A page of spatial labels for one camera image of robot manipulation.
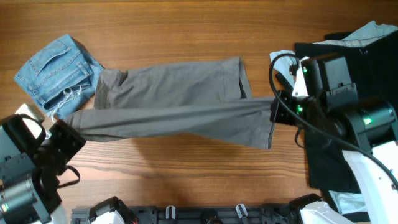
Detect grey shorts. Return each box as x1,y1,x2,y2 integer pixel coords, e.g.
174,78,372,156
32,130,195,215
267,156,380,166
66,57,274,149

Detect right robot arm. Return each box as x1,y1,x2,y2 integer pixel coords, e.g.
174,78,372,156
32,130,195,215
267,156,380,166
270,53,397,223

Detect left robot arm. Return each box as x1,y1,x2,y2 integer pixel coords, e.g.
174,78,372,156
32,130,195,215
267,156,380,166
1,114,86,223

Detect folded blue denim shorts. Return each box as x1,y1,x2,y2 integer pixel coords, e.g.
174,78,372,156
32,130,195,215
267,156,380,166
14,34,104,119

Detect black garment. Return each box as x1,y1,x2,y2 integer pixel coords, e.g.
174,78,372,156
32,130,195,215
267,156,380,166
275,30,398,223

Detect light blue garment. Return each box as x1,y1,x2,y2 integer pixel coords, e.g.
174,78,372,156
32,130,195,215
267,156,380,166
269,20,398,215

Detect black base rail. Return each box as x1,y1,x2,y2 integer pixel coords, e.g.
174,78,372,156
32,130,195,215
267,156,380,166
70,203,299,224

